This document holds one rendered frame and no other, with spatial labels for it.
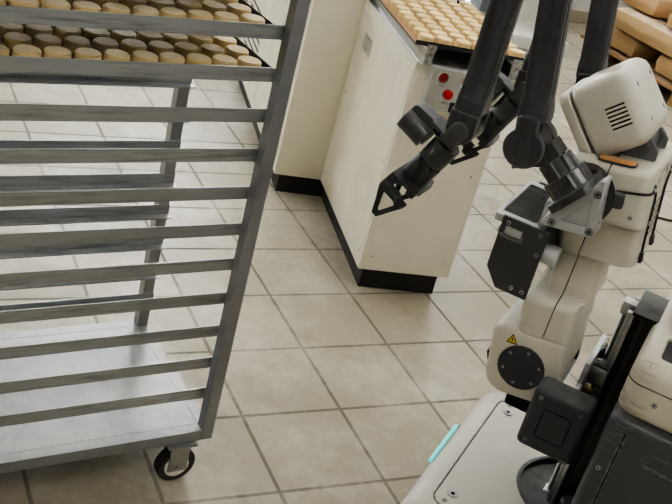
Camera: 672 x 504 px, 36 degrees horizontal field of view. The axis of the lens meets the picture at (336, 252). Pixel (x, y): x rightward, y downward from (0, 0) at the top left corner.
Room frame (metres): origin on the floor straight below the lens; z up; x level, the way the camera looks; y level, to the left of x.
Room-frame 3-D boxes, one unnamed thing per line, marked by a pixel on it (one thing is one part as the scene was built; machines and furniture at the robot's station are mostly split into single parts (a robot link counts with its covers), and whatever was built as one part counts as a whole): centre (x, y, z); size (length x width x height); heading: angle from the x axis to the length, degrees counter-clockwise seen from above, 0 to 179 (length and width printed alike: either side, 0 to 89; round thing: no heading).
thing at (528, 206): (2.04, -0.41, 0.87); 0.28 x 0.16 x 0.22; 160
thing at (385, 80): (3.51, -0.13, 0.45); 0.70 x 0.34 x 0.90; 19
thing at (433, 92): (3.16, -0.25, 0.77); 0.24 x 0.04 x 0.14; 109
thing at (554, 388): (1.93, -0.51, 0.55); 0.28 x 0.27 x 0.25; 160
